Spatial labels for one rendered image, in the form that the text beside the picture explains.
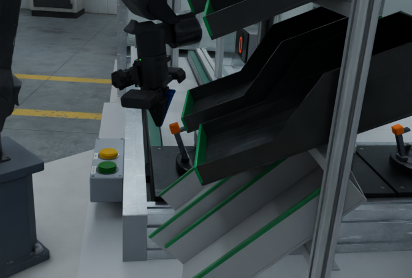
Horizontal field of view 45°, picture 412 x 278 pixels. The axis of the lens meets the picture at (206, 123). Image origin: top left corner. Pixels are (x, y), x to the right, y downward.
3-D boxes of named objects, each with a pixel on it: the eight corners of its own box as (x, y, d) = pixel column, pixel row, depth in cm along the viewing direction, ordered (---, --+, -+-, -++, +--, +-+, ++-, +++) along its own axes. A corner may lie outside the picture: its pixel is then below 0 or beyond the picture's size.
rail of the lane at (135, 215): (122, 261, 93) (122, 211, 89) (126, 105, 175) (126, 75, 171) (151, 261, 93) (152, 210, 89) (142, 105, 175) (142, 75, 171)
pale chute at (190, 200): (168, 256, 74) (148, 237, 73) (176, 210, 87) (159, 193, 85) (319, 145, 67) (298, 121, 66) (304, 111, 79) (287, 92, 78)
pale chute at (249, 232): (176, 331, 60) (151, 308, 59) (184, 264, 73) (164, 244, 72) (368, 200, 53) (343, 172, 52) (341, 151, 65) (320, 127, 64)
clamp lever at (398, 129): (400, 158, 112) (395, 129, 109) (396, 154, 114) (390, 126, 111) (415, 153, 112) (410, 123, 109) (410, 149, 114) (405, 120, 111)
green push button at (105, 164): (97, 177, 104) (97, 169, 103) (98, 169, 107) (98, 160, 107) (116, 177, 104) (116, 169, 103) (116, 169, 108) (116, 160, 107)
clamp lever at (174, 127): (180, 159, 104) (169, 127, 101) (179, 154, 106) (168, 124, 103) (197, 153, 104) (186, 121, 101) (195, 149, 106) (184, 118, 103)
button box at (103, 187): (89, 202, 104) (89, 177, 102) (96, 159, 123) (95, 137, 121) (123, 202, 105) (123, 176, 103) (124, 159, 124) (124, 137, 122)
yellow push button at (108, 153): (99, 162, 110) (99, 154, 109) (100, 155, 114) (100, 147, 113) (117, 162, 111) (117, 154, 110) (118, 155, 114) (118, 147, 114)
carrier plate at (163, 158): (154, 205, 95) (154, 196, 94) (149, 153, 117) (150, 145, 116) (274, 203, 98) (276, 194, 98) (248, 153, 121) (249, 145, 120)
